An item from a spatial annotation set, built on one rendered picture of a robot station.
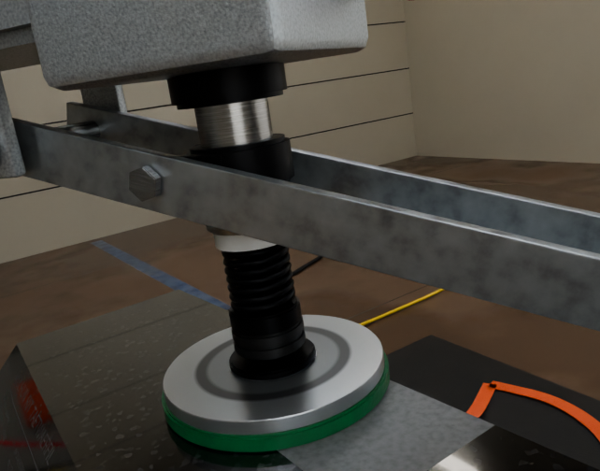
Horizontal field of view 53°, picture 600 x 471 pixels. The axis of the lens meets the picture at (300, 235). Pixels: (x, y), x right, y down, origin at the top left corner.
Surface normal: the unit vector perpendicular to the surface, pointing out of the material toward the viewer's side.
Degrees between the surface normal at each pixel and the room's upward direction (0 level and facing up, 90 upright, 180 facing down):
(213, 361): 0
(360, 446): 0
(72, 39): 90
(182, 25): 90
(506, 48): 90
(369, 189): 90
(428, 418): 0
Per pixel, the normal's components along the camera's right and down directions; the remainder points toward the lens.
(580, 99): -0.82, 0.25
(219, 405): -0.14, -0.96
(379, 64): 0.56, 0.14
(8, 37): -0.37, 0.29
